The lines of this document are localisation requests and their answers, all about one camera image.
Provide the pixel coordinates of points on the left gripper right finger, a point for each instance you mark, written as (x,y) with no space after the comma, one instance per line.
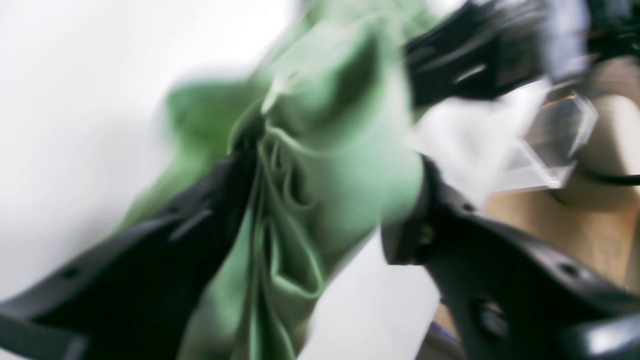
(511,296)

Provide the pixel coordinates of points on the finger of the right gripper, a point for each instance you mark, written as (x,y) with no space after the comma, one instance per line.
(482,51)

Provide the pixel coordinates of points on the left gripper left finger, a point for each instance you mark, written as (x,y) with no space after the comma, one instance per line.
(132,296)

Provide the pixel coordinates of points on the green T-shirt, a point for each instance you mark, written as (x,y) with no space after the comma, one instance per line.
(333,109)

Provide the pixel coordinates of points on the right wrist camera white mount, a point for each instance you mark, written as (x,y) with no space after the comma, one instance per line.
(526,139)

